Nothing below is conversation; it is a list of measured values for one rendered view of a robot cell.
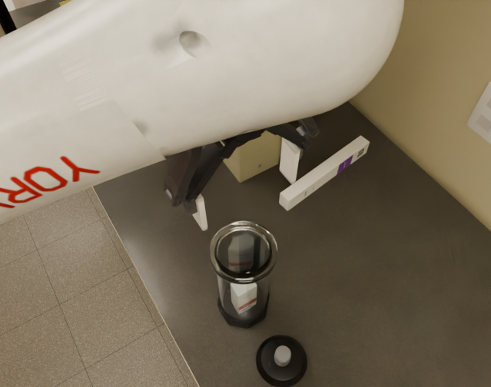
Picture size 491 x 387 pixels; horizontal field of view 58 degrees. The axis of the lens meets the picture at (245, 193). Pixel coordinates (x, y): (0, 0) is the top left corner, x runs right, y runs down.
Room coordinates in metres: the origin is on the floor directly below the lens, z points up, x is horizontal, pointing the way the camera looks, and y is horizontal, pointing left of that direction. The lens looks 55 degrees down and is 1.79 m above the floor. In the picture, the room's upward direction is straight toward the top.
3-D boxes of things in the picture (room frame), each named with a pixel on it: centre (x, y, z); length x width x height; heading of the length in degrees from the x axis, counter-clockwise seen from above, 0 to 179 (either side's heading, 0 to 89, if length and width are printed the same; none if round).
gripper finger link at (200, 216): (0.30, 0.06, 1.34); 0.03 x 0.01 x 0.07; 32
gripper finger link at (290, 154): (0.37, -0.06, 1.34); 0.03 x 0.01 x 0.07; 32
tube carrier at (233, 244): (0.34, 0.00, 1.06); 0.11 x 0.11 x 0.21
